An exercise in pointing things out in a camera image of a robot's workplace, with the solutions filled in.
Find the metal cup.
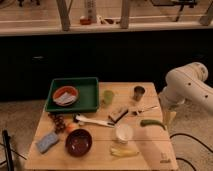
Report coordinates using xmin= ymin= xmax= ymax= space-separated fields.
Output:
xmin=133 ymin=86 xmax=145 ymax=101

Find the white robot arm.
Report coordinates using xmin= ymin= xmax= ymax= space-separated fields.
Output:
xmin=158 ymin=62 xmax=213 ymax=127

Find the green chili pepper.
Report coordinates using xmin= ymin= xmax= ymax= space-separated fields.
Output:
xmin=140 ymin=120 xmax=166 ymax=130

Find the small metal spoon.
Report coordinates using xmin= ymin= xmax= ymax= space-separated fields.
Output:
xmin=132 ymin=106 xmax=158 ymax=116

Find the white cup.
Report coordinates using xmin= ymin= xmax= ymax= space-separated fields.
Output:
xmin=115 ymin=124 xmax=133 ymax=143

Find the wooden block eraser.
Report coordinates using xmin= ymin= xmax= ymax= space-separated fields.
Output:
xmin=108 ymin=107 xmax=128 ymax=123

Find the yellow banana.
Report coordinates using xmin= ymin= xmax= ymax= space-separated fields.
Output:
xmin=110 ymin=147 xmax=139 ymax=157

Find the green translucent cup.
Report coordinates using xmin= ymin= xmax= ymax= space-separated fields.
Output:
xmin=103 ymin=90 xmax=114 ymax=105

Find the green plastic tray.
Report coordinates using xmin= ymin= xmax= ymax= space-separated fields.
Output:
xmin=45 ymin=77 xmax=99 ymax=113

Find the dark red bowl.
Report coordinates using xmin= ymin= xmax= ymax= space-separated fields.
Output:
xmin=65 ymin=129 xmax=92 ymax=157

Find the orange fruit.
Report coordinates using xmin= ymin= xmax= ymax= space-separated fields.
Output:
xmin=66 ymin=123 xmax=79 ymax=133

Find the grey cloth in bowl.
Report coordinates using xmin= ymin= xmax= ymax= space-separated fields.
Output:
xmin=55 ymin=92 xmax=76 ymax=105

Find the orange bowl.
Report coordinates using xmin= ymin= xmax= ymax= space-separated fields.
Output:
xmin=52 ymin=86 xmax=79 ymax=106

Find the bunch of dark grapes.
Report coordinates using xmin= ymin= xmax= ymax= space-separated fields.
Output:
xmin=48 ymin=113 xmax=66 ymax=134

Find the red white object on shelf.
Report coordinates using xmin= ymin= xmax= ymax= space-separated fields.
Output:
xmin=80 ymin=16 xmax=91 ymax=25

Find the blue sponge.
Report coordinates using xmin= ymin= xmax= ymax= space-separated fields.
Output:
xmin=36 ymin=132 xmax=59 ymax=153

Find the black tripod stand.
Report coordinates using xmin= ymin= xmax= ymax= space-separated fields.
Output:
xmin=0 ymin=130 xmax=27 ymax=171

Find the black cable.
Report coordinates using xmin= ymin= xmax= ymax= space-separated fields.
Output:
xmin=169 ymin=132 xmax=213 ymax=171

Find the white handled brush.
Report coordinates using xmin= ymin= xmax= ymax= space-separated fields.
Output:
xmin=74 ymin=114 xmax=115 ymax=127

